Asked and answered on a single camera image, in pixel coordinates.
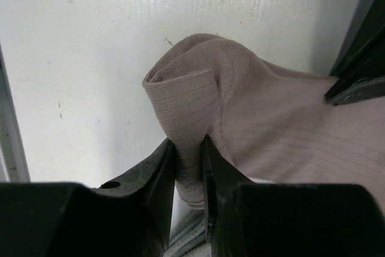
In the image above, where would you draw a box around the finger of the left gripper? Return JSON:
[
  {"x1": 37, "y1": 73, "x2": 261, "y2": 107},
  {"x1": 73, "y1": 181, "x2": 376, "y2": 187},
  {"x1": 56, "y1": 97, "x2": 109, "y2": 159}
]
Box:
[{"x1": 324, "y1": 0, "x2": 384, "y2": 105}]

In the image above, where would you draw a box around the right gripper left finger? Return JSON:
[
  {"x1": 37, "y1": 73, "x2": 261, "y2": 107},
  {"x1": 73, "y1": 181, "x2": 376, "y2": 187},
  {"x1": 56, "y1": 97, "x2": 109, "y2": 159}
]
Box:
[{"x1": 1, "y1": 140, "x2": 175, "y2": 256}]

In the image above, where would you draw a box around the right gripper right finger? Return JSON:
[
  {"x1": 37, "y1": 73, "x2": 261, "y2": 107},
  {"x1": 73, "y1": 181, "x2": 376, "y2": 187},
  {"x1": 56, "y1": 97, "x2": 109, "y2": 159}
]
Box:
[{"x1": 202, "y1": 138, "x2": 384, "y2": 256}]

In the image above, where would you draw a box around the taupe sock with red cuff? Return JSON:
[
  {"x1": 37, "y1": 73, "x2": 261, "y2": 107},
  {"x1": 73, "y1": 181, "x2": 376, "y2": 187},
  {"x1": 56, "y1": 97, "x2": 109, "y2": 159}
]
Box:
[{"x1": 143, "y1": 34, "x2": 384, "y2": 208}]

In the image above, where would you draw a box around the grey sock with black stripes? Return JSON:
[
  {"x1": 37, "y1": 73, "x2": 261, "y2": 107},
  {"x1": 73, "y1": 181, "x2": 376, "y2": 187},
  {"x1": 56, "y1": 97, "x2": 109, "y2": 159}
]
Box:
[{"x1": 163, "y1": 209, "x2": 212, "y2": 257}]

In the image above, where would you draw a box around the aluminium frame rail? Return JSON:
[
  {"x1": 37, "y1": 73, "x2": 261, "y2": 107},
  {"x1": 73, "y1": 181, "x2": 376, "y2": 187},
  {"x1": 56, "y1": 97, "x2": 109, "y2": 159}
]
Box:
[{"x1": 1, "y1": 55, "x2": 31, "y2": 182}]

